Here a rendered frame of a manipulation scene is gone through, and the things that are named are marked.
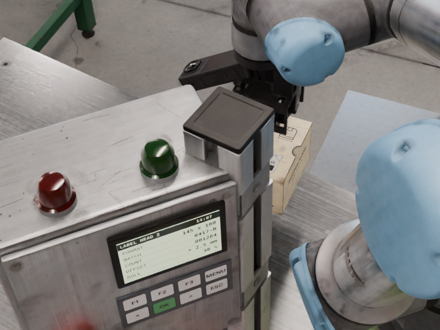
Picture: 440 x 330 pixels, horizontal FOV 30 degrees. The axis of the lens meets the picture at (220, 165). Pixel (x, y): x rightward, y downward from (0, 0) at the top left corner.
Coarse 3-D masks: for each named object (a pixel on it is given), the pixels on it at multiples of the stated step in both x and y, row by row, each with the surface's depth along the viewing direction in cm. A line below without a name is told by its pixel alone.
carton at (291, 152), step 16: (288, 128) 119; (304, 128) 119; (288, 144) 117; (304, 144) 119; (272, 160) 115; (288, 160) 115; (304, 160) 122; (272, 176) 113; (288, 176) 114; (272, 192) 115; (288, 192) 117; (272, 208) 117
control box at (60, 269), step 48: (192, 96) 59; (0, 144) 56; (48, 144) 56; (96, 144) 56; (144, 144) 56; (0, 192) 54; (96, 192) 53; (144, 192) 53; (192, 192) 54; (0, 240) 51; (48, 240) 52; (96, 240) 53; (48, 288) 54; (96, 288) 56; (144, 288) 59
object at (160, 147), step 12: (156, 144) 53; (168, 144) 53; (144, 156) 53; (156, 156) 52; (168, 156) 53; (144, 168) 53; (156, 168) 53; (168, 168) 53; (156, 180) 53; (168, 180) 54
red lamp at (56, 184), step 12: (48, 180) 51; (60, 180) 51; (36, 192) 51; (48, 192) 51; (60, 192) 51; (72, 192) 52; (48, 204) 51; (60, 204) 52; (72, 204) 52; (48, 216) 52; (60, 216) 52
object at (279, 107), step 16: (240, 64) 103; (256, 64) 102; (272, 64) 102; (240, 80) 108; (256, 80) 106; (272, 80) 106; (256, 96) 107; (272, 96) 107; (288, 96) 106; (288, 112) 110
